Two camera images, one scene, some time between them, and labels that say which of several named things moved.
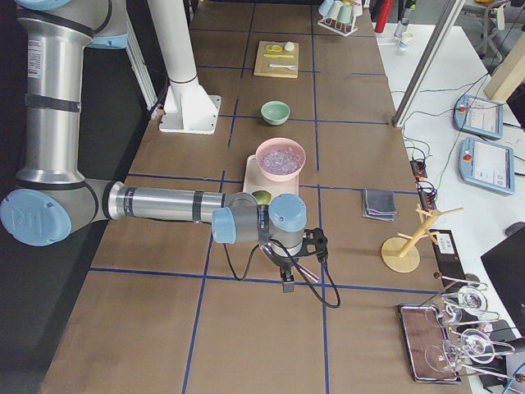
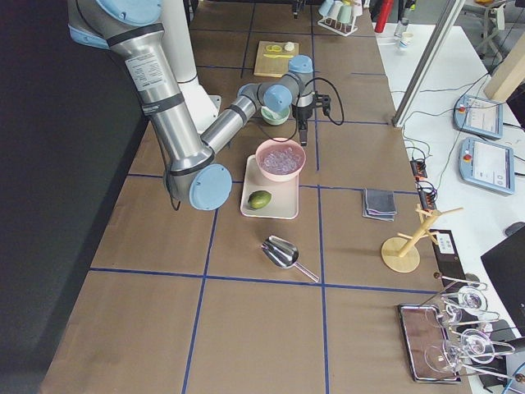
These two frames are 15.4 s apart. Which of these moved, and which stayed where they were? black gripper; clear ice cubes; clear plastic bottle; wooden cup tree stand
Moved: black gripper
Stayed: clear plastic bottle; clear ice cubes; wooden cup tree stand
